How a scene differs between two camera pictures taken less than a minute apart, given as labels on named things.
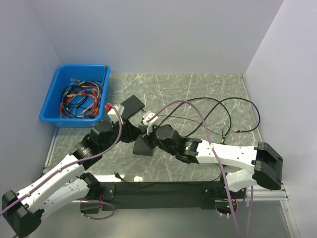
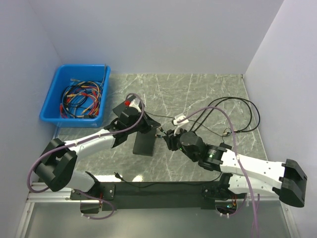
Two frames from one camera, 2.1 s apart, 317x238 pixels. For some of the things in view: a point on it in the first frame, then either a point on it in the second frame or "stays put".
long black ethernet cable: (204, 98) → (223, 98)
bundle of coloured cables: (81, 99) stays put
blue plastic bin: (50, 112) stays put
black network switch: (139, 147) stays put
